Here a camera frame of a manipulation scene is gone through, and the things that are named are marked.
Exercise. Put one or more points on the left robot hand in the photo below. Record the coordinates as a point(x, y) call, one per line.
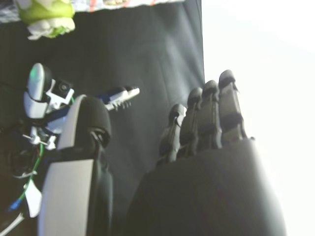
point(197, 196)

